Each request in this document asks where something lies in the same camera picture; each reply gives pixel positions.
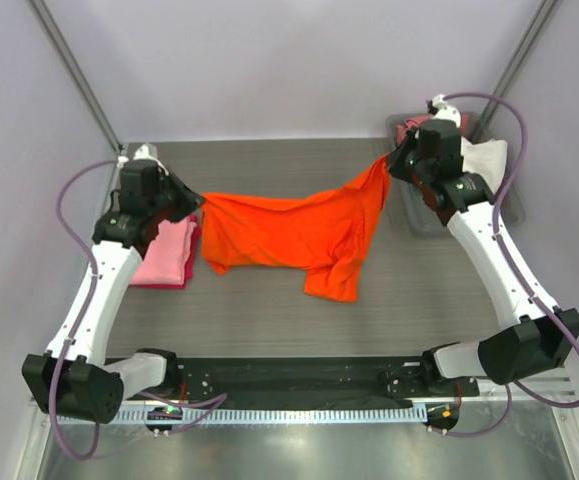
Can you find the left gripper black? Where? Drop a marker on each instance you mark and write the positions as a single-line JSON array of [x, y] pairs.
[[191, 200]]

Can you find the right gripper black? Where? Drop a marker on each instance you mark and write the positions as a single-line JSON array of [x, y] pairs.
[[396, 167]]

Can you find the orange t shirt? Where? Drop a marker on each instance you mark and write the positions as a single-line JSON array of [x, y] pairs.
[[327, 235]]

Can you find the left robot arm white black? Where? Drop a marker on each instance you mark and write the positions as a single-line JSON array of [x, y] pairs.
[[72, 377]]

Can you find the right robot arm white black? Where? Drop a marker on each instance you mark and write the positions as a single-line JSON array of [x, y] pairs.
[[535, 333]]

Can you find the folded magenta t shirt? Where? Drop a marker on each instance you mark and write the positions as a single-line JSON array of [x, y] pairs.
[[191, 260]]

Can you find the dusty red t shirt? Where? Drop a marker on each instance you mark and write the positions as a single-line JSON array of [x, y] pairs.
[[414, 122]]

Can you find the folded light pink t shirt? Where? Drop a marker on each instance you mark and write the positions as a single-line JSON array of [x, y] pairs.
[[161, 255]]

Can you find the white t shirt green collar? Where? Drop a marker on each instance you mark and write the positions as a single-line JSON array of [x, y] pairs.
[[487, 159]]

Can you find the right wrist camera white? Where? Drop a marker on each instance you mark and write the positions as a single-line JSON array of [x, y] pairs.
[[441, 109]]

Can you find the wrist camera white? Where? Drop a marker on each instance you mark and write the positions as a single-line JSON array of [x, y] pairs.
[[441, 109], [146, 152]]

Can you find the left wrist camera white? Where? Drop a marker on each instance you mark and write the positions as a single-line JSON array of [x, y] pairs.
[[146, 152]]

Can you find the right aluminium corner post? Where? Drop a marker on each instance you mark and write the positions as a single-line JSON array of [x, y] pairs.
[[530, 38]]

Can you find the aluminium corner post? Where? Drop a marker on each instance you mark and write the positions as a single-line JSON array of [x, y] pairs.
[[67, 58], [530, 38]]

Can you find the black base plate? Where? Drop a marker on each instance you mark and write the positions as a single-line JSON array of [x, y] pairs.
[[325, 383]]

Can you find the left aluminium corner post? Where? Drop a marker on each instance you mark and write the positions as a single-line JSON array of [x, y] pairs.
[[67, 58]]

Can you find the slotted cable duct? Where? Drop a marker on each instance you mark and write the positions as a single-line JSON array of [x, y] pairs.
[[148, 414]]

